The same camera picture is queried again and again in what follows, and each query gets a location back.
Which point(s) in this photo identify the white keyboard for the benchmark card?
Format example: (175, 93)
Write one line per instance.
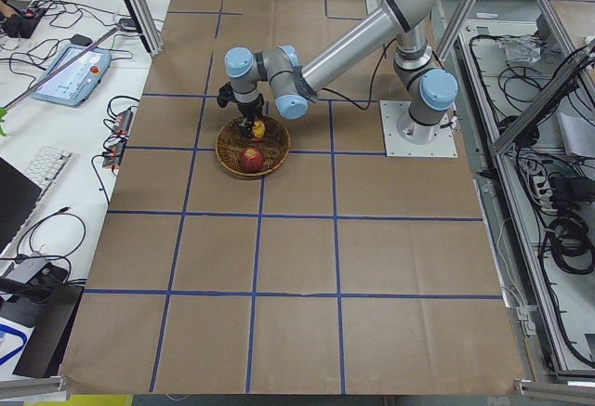
(46, 166)

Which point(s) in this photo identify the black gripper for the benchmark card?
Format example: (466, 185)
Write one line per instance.
(248, 110)

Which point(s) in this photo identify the dark red apple in basket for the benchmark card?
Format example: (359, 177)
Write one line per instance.
(252, 160)

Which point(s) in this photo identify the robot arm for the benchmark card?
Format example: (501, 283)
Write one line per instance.
(433, 90)

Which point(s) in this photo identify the blue teach pendant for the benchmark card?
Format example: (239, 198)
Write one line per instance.
(73, 85)

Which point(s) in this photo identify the aluminium frame post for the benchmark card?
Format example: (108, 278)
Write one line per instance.
(145, 26)

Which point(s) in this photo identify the round wicker basket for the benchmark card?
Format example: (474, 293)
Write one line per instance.
(275, 145)

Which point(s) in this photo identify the red yellow apple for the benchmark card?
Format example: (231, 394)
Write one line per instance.
(258, 130)

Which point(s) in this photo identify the black laptop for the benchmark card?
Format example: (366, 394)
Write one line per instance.
(19, 197)

